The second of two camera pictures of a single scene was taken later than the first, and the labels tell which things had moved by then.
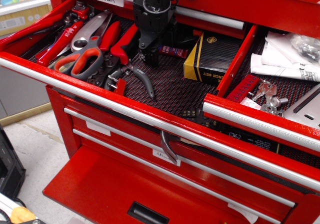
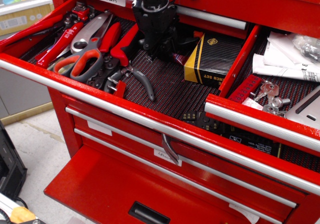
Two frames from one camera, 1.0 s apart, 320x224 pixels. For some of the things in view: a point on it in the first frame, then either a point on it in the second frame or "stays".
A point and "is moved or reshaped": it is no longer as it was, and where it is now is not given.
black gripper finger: [152, 58] → [166, 49]
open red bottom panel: [102, 190] stays
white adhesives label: [163, 156] stays
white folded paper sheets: [279, 58] stays
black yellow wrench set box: [209, 58] stays
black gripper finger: [144, 51] → [152, 50]
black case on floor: [12, 171] stays
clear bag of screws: [309, 46] stays
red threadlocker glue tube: [173, 51] is moved or reshaped
